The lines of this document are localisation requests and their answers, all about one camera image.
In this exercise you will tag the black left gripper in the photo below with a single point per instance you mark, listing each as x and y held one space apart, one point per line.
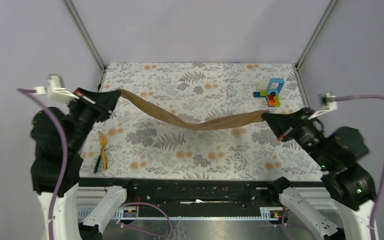
100 101

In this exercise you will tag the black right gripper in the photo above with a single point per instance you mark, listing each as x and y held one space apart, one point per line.
280 124

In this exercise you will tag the brown cloth napkin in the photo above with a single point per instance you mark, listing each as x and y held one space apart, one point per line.
191 123

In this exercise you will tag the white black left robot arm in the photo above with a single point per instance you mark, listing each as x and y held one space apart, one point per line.
55 172

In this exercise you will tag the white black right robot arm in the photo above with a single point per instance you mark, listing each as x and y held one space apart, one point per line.
350 186

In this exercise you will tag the colourful toy block structure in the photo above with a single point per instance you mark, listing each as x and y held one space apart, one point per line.
270 89

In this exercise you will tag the yellow plastic fork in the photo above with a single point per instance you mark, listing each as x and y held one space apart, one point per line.
103 139

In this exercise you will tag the floral patterned table mat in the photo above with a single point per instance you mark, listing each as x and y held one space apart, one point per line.
139 146

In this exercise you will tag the dark green utensil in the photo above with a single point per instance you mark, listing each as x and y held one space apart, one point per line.
98 161

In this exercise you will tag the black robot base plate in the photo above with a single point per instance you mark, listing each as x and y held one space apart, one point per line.
187 198

